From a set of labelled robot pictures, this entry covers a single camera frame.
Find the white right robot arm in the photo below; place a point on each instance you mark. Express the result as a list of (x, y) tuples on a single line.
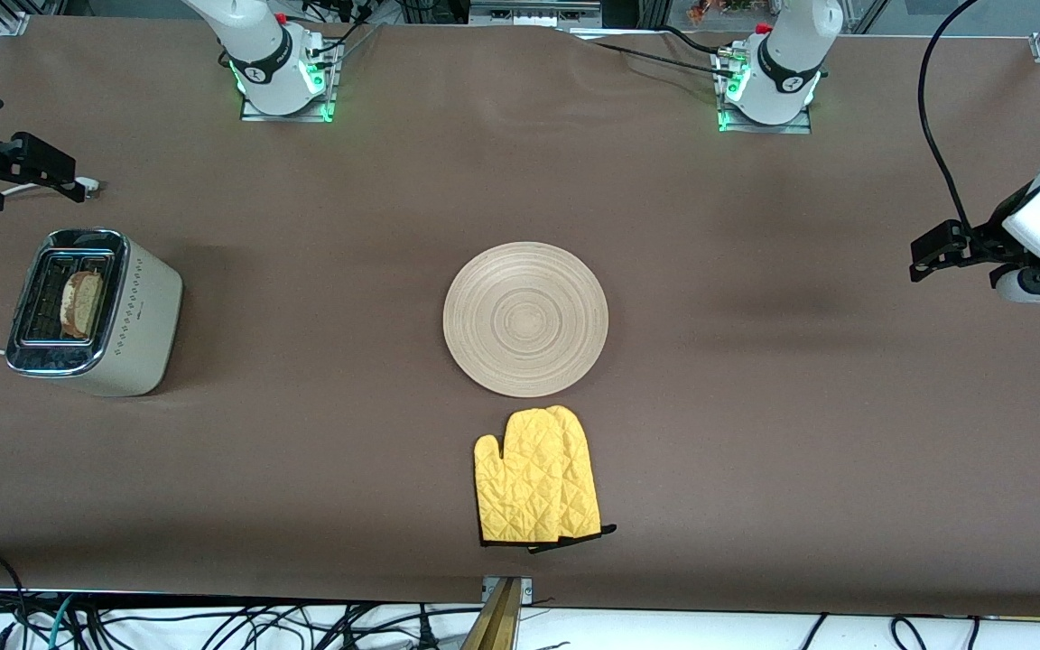
[(272, 95)]

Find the slice of seeded bread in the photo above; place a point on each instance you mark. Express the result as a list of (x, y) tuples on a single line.
[(82, 302)]

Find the grey metal box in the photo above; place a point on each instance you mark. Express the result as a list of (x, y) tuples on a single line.
[(529, 13)]

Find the yellow quilted oven mitt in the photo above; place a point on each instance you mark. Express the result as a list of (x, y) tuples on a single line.
[(520, 478), (585, 487)]

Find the small metal bracket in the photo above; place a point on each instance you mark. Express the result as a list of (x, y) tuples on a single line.
[(527, 589)]

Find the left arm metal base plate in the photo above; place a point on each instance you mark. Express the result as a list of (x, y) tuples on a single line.
[(764, 128)]

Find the round wooden plate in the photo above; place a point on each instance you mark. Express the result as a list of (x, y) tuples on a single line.
[(529, 320)]

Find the beige and chrome toaster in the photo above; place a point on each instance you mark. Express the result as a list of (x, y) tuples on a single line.
[(136, 307)]

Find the black post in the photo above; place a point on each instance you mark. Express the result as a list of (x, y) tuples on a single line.
[(619, 11)]

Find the brass coloured beam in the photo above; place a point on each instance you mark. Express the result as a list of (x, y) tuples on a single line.
[(495, 627)]

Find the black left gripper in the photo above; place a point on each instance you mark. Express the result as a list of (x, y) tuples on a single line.
[(988, 238)]

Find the orange patterned object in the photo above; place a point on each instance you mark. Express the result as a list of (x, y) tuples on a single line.
[(710, 11)]

